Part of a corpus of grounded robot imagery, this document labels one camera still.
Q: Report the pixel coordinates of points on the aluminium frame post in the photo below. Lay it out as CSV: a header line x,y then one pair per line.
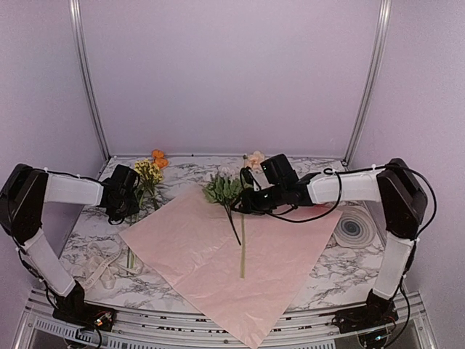
x,y
374,68
83,62

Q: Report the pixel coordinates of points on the aluminium frame right post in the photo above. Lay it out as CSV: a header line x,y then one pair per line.
x,y
374,68

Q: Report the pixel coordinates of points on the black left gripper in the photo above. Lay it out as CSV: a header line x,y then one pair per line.
x,y
134,208

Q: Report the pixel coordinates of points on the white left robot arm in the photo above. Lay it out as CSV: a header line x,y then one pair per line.
x,y
23,197

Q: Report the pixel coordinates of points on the white flower bunch green leaves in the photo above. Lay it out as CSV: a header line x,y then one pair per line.
x,y
224,188

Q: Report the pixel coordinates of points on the aluminium frame left post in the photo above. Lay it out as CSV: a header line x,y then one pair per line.
x,y
83,62

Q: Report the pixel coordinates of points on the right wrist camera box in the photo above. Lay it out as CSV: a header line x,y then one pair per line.
x,y
278,170

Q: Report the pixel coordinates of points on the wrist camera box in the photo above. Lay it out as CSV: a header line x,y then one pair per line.
x,y
125,177
278,170

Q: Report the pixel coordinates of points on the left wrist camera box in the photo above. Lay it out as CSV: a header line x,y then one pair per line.
x,y
125,177

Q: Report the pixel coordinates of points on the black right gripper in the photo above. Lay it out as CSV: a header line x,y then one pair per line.
x,y
248,205

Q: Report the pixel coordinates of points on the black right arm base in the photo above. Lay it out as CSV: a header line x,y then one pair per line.
x,y
376,311

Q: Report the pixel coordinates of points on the cream ribbon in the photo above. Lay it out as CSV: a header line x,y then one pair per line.
x,y
102,267

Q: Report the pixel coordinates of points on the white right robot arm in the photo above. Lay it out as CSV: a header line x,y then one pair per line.
x,y
401,192

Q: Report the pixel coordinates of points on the yellow small flower bunch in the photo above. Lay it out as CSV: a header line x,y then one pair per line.
x,y
149,176

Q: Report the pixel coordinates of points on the orange flower stem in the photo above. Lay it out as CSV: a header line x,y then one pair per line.
x,y
159,158

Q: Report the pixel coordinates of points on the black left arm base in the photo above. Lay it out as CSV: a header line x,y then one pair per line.
x,y
89,316

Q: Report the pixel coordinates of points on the peach flower long green stem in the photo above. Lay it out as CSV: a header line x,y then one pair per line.
x,y
253,161

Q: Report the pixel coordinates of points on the grey swirl ceramic plate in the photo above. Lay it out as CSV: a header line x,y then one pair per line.
x,y
355,228

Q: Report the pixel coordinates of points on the pink wrapping paper sheet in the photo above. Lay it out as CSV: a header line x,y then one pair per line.
x,y
190,243

